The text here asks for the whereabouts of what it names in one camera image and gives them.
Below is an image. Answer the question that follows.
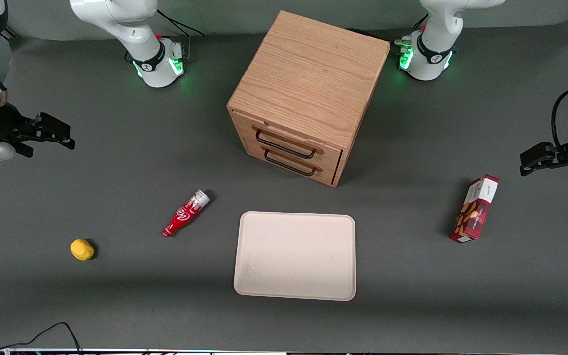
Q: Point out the wooden drawer with black handle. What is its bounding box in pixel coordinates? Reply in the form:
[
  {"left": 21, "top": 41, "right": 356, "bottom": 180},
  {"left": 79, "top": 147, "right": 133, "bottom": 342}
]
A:
[
  {"left": 231, "top": 109, "right": 344, "bottom": 171},
  {"left": 244, "top": 135, "right": 340, "bottom": 187}
]

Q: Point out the wooden drawer cabinet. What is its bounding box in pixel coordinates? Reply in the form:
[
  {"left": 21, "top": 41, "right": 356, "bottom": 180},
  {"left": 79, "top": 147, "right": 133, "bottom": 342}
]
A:
[{"left": 226, "top": 10, "right": 391, "bottom": 188}]

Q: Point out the red cookie box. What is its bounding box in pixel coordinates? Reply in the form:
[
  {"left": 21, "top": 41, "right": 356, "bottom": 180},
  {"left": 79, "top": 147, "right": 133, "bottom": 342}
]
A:
[{"left": 450, "top": 174, "right": 500, "bottom": 244}]

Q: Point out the yellow lemon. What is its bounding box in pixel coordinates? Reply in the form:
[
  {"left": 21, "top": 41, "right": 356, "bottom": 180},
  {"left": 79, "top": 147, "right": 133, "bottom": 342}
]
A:
[{"left": 70, "top": 239, "right": 95, "bottom": 261}]

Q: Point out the red cola bottle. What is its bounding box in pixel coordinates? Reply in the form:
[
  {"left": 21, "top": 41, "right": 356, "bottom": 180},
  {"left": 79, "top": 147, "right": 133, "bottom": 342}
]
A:
[{"left": 161, "top": 190, "right": 211, "bottom": 239}]

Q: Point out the beige plastic tray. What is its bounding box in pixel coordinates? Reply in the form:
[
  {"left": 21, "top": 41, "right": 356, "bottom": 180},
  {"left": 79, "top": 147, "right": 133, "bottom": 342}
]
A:
[{"left": 233, "top": 211, "right": 357, "bottom": 302}]

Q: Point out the black right base cable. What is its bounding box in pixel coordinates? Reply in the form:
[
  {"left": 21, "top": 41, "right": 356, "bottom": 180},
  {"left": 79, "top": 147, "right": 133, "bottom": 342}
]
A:
[{"left": 157, "top": 9, "right": 206, "bottom": 62}]

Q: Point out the black base cable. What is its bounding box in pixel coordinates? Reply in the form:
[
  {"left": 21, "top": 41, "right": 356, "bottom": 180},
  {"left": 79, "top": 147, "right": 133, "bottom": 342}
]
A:
[
  {"left": 157, "top": 9, "right": 206, "bottom": 62},
  {"left": 346, "top": 14, "right": 428, "bottom": 51}
]

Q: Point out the black floor cable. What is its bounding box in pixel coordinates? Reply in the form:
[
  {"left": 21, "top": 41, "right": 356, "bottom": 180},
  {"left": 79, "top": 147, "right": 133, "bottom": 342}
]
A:
[{"left": 0, "top": 312, "right": 85, "bottom": 355}]

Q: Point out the black left base cable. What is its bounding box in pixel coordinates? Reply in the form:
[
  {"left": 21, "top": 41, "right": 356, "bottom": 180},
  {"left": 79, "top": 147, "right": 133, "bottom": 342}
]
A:
[{"left": 346, "top": 14, "right": 428, "bottom": 51}]

